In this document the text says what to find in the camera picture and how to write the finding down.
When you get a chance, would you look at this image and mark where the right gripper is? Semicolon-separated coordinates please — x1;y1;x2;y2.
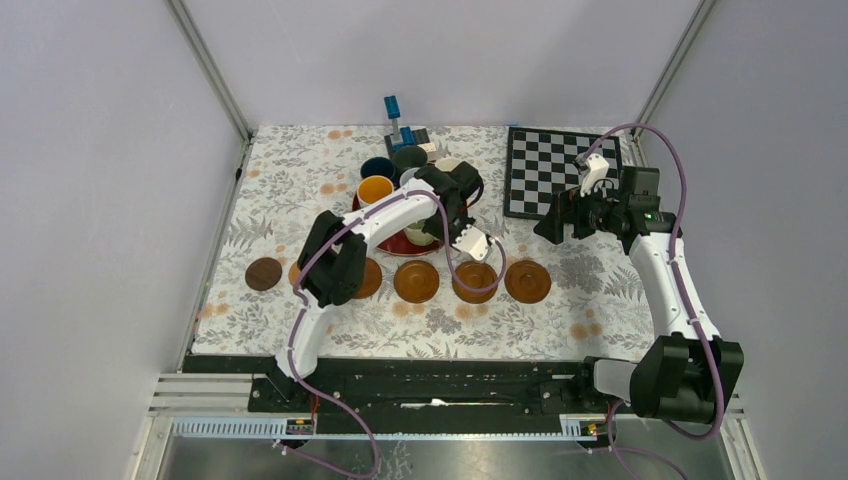
532;179;626;245

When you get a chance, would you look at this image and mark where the light green mug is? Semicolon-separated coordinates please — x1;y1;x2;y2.
404;223;436;247

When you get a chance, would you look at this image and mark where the light wooden coaster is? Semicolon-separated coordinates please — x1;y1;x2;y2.
288;262;301;286

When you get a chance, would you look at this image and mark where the dark brown wooden coaster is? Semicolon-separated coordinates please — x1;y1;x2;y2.
244;257;283;292

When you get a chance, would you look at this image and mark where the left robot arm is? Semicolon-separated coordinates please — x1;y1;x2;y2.
271;162;493;411

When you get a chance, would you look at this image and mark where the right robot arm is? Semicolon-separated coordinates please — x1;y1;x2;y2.
534;166;744;430

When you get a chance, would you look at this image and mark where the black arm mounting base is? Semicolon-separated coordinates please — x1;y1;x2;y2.
182;355;614;437

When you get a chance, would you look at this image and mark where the black mug cream inside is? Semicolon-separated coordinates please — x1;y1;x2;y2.
434;157;462;173

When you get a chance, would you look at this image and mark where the light blue mug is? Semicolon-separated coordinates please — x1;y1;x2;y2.
398;168;420;188

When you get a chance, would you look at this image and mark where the black and white chessboard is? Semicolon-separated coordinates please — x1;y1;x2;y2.
503;127;599;220

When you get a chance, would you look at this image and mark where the red round tray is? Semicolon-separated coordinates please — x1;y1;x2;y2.
369;229;443;257

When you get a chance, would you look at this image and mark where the dark green mug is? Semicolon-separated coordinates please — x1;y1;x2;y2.
391;145;428;175

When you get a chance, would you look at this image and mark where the floral tablecloth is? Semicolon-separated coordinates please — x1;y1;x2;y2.
191;126;654;360

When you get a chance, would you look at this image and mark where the blue and black block toy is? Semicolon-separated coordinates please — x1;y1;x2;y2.
384;95;438;163

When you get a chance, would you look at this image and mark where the patterned mug orange inside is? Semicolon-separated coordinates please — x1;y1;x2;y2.
356;175;394;208

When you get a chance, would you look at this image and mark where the dark blue mug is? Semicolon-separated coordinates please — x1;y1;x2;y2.
359;157;398;181

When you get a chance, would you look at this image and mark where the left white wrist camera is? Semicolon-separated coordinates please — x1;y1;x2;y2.
452;226;492;262

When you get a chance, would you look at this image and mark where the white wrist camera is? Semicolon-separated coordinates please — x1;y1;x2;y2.
452;226;492;262
574;153;609;197

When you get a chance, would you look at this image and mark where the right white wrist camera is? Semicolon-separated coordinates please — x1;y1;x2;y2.
574;153;609;197

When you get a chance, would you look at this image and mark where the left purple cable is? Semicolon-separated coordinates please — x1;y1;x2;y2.
290;189;509;480

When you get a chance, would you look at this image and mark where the purple cable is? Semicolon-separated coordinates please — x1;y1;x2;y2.
572;123;726;480
290;189;509;480

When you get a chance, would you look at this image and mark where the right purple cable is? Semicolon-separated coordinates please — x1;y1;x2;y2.
572;123;726;480

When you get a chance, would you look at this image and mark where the aluminium rail frame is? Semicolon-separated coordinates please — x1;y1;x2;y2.
147;373;767;479

